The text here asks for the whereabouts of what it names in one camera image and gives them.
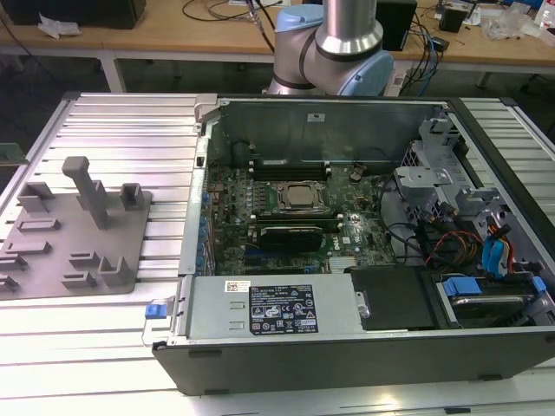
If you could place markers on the green RAM stick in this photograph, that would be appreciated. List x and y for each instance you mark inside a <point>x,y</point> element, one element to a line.
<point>11,152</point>

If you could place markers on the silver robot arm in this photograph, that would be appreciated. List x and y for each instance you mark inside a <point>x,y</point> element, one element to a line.
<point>329,47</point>

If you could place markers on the black RAM slot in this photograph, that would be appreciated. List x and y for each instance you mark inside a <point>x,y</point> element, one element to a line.
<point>290,165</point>
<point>290,175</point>

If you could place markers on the silver CPU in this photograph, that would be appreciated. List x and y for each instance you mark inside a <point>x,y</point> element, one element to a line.
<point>300,195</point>

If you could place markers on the black graphics card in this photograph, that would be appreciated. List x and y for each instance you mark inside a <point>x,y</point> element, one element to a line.
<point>290,240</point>

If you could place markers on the green motherboard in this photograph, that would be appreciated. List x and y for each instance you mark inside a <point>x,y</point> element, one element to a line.
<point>360,225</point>

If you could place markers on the round coin battery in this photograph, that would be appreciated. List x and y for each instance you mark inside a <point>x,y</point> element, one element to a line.
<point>356,175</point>

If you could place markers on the grey power supply unit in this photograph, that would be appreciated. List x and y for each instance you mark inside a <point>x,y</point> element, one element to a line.
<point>208,312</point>

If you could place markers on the black plastic shroud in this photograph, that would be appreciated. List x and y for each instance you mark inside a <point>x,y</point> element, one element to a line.
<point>390,299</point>

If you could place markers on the metal drive cage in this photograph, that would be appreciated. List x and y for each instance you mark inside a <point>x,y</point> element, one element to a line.
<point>427,173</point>

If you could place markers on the blue case latch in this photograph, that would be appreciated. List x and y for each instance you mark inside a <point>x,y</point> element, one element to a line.
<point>155,312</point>

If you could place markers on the black open PC case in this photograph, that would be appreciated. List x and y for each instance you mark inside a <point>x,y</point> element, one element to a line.
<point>347,368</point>

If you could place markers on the hard disk in blue carrier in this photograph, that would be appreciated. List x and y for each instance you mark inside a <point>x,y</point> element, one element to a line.
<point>464,288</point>

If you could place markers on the grey parts rack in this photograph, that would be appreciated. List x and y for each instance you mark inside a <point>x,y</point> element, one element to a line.
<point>65,234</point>

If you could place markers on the tall black box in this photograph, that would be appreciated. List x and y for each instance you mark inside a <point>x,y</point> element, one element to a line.
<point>399,24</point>

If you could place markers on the wooden desk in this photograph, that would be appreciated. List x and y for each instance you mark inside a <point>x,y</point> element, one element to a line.
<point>130,41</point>

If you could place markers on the small black adapter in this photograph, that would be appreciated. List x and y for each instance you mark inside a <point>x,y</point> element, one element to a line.
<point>440,44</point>

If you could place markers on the small black box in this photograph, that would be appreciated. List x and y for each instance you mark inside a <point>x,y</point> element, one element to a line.
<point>452,19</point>

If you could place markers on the large black box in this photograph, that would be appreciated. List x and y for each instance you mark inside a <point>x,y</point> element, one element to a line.
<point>78,13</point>

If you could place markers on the crumpled white plastic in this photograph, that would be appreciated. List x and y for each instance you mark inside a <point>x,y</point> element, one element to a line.
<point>58,27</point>

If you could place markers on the clear plastic bags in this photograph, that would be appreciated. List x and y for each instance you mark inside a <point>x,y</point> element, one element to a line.
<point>516,26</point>

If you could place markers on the grey case hinge bracket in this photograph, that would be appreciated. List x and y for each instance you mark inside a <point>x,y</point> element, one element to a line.
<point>204,106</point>

